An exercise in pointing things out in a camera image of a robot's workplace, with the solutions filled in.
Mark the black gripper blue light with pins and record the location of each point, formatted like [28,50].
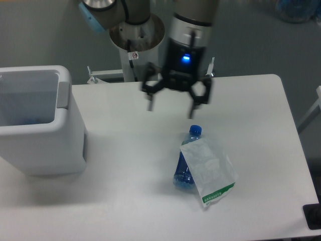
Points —
[184,67]

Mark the white plastic trash can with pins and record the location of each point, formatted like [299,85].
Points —
[42,130]

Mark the blue plastic water bottle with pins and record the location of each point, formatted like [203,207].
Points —
[182,178]

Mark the white paper bag green stripe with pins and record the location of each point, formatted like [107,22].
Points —
[211,169]

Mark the blue bag on floor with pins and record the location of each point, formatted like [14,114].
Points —
[296,11]

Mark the black clamp at table edge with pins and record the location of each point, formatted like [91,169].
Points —
[312,215]

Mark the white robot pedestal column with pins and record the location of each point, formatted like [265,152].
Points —
[138,45]

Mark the white metal table frame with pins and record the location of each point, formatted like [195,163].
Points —
[116,76]

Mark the white frame bar right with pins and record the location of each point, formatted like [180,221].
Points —
[310,114]

